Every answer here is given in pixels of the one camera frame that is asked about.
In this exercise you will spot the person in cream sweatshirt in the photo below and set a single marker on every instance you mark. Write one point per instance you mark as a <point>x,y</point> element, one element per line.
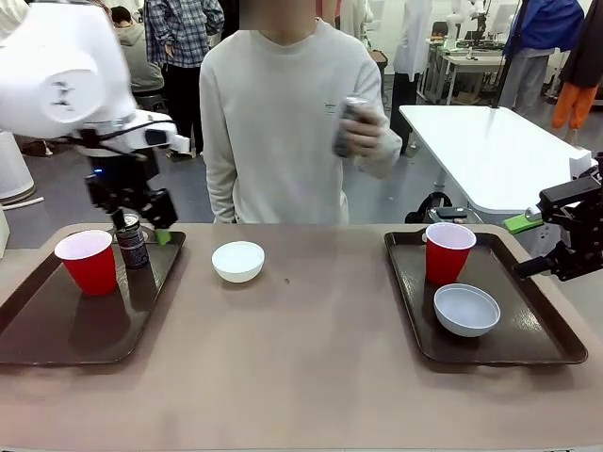
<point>273,117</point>

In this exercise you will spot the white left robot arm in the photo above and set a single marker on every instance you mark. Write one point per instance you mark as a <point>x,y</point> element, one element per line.
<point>61,70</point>

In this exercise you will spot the seated person in grey hoodie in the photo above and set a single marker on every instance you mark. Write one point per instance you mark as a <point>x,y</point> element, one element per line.
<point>136,56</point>

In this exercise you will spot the white lab desk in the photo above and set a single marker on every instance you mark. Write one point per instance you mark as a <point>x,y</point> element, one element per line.
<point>466,61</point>

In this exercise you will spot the red plastic cup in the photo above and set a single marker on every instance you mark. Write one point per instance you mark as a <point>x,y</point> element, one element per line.
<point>92,273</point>
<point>447,263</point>

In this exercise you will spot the dark brown serving tray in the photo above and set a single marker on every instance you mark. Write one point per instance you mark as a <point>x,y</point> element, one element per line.
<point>527,325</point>
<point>47,329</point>

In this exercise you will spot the black wheeled base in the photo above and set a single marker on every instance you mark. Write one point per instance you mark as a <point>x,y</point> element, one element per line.
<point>438,212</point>

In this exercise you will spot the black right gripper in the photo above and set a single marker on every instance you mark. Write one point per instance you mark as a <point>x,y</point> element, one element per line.
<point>586,226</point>

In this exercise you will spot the person in orange trousers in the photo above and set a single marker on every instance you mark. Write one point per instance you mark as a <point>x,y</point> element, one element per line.
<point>577,89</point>

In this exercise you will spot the person's left forearm cream sleeve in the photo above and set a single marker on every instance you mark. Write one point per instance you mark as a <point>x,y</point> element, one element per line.
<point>386,155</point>

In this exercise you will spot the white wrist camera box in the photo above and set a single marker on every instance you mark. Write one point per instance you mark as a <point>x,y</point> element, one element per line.
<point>165,137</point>

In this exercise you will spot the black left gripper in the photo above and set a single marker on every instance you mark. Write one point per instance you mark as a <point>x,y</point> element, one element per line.
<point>141,193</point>

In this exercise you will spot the large white table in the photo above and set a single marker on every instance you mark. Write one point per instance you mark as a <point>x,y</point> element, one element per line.
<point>480,150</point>

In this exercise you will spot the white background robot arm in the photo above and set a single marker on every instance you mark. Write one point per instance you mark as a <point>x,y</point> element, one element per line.
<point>454,19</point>

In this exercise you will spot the white round pedestal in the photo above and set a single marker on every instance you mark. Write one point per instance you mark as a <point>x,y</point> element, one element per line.
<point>14,169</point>

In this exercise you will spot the black vertical pole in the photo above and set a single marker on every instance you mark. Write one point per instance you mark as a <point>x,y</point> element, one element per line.
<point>504,70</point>

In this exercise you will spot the silver-top dark drink can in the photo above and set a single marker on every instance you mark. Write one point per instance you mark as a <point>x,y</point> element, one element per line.
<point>346,108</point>
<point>134,249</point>

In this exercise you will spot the person's left hand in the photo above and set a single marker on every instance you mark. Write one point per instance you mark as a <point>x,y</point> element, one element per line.
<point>363,136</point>

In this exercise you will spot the person in white coat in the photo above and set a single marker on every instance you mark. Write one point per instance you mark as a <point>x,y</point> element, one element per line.
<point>410,47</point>

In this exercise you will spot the person in plaid shirt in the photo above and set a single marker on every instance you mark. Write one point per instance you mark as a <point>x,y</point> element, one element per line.
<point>184,42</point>

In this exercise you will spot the pale grey plastic bowl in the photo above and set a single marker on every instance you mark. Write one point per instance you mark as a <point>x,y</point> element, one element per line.
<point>466,313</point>

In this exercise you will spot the white plastic bowl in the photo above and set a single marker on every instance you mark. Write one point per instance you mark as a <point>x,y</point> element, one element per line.
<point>238,263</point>

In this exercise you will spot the person's right forearm cream sleeve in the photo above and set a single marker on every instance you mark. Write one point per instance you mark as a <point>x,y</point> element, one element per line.
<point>219,193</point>

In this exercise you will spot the person in blue jacket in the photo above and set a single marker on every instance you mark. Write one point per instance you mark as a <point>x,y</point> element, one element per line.
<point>532,47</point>

